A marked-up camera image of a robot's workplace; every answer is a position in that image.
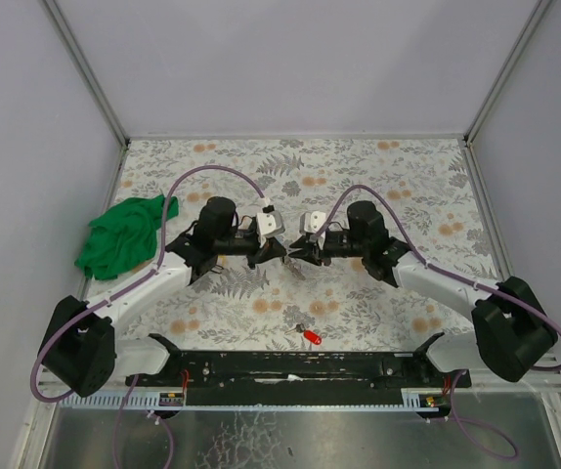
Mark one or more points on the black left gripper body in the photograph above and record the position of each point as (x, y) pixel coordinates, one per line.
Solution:
(259, 250)

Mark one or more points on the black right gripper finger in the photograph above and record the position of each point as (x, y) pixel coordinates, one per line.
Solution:
(303, 242)
(308, 256)

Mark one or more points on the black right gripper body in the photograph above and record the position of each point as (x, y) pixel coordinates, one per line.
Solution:
(317, 250)

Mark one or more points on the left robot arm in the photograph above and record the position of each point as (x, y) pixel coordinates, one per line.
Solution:
(83, 344)

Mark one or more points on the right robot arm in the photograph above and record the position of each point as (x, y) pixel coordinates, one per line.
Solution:
(509, 334)

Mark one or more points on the black outlined key tag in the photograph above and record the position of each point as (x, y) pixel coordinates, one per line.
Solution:
(218, 268)

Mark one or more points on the floral patterned tablecloth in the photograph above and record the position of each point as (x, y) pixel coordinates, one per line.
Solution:
(422, 188)

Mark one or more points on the green crumpled cloth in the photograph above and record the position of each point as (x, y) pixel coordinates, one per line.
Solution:
(122, 238)

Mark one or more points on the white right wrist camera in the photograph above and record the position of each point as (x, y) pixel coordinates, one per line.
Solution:
(311, 222)

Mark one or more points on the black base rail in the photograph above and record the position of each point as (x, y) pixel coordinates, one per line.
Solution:
(297, 378)

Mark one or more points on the white slotted cable duct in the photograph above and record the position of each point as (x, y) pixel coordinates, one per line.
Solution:
(155, 401)

